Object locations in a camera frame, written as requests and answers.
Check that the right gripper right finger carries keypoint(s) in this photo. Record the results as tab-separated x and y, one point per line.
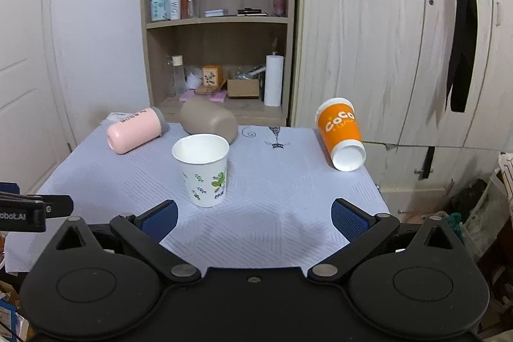
365	234

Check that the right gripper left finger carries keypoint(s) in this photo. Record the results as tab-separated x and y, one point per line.
143	234

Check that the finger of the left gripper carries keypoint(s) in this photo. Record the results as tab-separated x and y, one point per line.
29	213

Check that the white leaf-print paper cup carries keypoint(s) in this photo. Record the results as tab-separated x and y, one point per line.
202	159

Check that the pink tumbler cup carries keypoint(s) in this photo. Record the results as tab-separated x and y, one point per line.
136	130

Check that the orange Coco paper cup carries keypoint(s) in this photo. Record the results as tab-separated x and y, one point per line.
337	124

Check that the beige tumbler cup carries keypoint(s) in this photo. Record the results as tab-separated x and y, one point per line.
201	116

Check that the white door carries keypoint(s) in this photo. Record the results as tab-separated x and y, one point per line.
36	133

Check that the white patterned tablecloth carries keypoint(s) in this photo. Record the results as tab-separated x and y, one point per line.
271	206

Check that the clear plastic storage bin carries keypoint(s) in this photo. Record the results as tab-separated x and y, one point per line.
487	218

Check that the clear bottle beige cap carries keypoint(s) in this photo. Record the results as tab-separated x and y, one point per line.
178	75

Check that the orange picture box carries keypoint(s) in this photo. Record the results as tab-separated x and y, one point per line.
213	75

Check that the small cardboard box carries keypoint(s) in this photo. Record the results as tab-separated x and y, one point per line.
240	88

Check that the white paper towel roll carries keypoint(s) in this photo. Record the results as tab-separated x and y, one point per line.
273	80

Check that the light wood wardrobe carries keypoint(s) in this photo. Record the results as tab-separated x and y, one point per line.
390	58

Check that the black ribbon bow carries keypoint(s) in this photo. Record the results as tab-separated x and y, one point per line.
462	55

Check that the light blue carton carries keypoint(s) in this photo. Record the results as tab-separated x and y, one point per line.
159	10

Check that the clear red-liquid bottle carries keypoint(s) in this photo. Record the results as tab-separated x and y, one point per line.
188	9

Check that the pink small bottle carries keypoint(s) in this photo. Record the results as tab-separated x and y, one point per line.
278	8

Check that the wooden shelf unit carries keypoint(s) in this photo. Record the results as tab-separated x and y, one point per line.
236	34

